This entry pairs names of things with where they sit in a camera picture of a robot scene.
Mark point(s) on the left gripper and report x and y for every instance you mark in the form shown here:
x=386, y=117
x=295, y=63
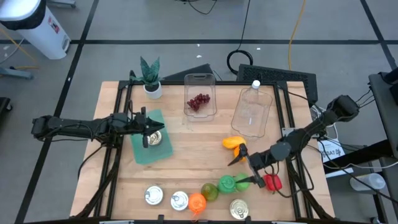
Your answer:
x=141, y=126

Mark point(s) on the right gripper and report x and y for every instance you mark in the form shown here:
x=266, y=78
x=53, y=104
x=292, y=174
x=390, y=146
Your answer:
x=258, y=160

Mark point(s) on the silver tin can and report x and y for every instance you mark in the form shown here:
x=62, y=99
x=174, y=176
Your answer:
x=179, y=200
x=155, y=138
x=154, y=195
x=239, y=209

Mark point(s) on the green apple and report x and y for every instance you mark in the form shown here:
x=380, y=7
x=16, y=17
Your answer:
x=241, y=187

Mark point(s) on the green squeeze bottle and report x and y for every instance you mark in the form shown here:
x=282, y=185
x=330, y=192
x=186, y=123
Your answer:
x=227, y=184

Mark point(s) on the yellow orange mango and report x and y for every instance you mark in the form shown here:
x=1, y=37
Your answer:
x=231, y=142

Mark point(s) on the red bell pepper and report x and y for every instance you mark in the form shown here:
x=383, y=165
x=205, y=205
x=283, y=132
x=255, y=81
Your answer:
x=273, y=182

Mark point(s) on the green pear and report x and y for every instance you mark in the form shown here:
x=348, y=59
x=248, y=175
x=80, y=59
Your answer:
x=209, y=192

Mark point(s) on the orange squeeze bottle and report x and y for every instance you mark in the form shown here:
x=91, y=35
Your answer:
x=197, y=203

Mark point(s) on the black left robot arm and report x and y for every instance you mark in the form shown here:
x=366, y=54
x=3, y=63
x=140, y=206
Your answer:
x=77, y=126

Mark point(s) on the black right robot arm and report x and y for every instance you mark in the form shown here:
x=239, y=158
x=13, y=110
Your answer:
x=298, y=138

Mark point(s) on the potted snake plant white pot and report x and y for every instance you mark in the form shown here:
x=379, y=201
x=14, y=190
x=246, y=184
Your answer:
x=152, y=90

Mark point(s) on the red grape bunch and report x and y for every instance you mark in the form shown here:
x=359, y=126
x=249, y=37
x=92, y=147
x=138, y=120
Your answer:
x=198, y=101

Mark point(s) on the narrow clear plastic bin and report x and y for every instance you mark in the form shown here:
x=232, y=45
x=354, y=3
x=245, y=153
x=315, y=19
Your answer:
x=199, y=84

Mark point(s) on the wide clear plastic bin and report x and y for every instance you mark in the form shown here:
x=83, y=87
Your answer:
x=258, y=109

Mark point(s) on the black flat panel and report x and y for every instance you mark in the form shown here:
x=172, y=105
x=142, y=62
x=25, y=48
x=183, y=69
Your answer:
x=192, y=74

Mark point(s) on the clear water bottle white cap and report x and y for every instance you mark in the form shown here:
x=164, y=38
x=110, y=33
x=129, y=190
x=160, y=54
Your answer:
x=256, y=84

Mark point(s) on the white printed paper sheet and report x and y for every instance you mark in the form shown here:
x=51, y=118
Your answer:
x=331, y=152

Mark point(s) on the translucent plastic bottle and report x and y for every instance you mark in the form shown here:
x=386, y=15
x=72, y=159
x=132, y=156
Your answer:
x=368, y=182

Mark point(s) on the grey stand foot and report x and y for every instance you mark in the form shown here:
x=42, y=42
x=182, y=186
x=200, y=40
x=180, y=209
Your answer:
x=15, y=73

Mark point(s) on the white trash can black bag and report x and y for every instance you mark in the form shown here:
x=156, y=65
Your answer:
x=37, y=34

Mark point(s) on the black boxy object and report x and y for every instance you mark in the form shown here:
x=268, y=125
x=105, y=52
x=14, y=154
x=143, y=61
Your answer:
x=3, y=105

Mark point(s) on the black side desk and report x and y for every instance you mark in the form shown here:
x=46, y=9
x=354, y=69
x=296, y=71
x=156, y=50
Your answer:
x=385, y=109

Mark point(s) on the black aluminium table frame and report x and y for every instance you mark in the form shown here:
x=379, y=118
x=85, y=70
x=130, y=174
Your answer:
x=227, y=83

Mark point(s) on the black metal cart frame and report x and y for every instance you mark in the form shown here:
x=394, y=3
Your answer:
x=357, y=154

